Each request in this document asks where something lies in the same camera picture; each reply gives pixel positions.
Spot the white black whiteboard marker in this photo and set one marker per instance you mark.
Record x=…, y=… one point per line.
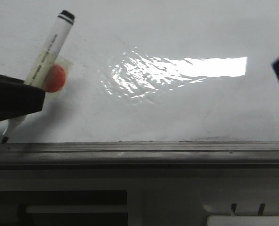
x=50, y=50

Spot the red round magnet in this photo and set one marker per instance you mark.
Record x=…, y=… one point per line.
x=55, y=79

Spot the white whiteboard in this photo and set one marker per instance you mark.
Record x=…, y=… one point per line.
x=151, y=70

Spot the grey aluminium whiteboard tray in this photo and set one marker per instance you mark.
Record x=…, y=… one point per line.
x=195, y=154

